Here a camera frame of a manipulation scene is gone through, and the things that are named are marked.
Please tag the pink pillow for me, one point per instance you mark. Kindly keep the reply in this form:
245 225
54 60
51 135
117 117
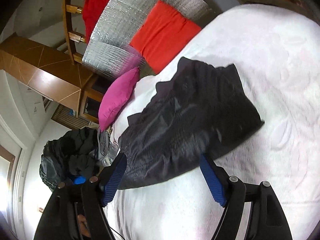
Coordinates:
117 97

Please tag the wooden chair frame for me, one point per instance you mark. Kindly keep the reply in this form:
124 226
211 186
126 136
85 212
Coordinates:
67 30

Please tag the brown wooden cabinet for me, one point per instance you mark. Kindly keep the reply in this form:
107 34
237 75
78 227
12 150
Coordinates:
50 80

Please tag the red cloth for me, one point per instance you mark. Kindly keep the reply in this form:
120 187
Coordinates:
97 2

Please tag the brown slatted panel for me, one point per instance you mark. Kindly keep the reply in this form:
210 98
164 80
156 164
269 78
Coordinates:
70 120

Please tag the pile of dark clothes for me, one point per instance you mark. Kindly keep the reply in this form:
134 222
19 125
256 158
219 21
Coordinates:
65 150

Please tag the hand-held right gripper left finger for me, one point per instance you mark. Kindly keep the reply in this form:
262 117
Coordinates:
113 182

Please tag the grey garment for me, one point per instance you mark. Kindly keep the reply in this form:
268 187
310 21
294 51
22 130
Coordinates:
103 145

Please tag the silver foil insulation mat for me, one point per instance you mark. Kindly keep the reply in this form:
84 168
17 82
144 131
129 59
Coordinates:
120 30

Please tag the red pillow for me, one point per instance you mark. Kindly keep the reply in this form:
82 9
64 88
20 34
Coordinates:
162 37

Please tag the black jacket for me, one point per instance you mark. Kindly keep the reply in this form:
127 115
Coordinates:
187 120

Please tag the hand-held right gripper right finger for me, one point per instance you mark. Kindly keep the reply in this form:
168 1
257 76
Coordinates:
212 180

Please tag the white bed blanket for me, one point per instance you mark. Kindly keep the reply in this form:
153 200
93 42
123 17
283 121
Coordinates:
275 80

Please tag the blue plastic object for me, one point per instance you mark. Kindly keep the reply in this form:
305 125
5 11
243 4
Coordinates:
79 180

